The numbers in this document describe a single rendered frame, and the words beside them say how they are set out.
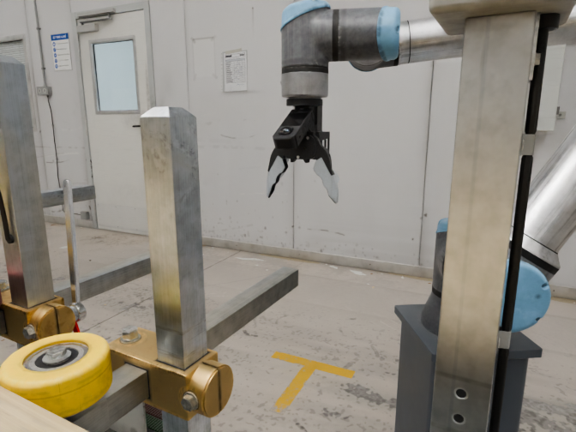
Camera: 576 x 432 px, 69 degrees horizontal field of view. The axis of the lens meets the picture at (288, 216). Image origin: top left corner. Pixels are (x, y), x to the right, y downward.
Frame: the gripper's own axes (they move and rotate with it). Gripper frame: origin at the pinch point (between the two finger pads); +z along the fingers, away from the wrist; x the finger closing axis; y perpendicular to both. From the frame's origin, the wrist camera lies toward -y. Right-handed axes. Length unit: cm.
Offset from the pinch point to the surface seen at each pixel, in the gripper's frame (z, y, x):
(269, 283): 8.6, -21.9, -4.7
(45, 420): 4, -60, -9
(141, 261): 8.0, -24.0, 19.3
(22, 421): 4, -61, -7
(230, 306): 8.6, -31.5, -3.8
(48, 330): 9.3, -45.7, 13.2
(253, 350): 94, 85, 63
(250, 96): -37, 224, 143
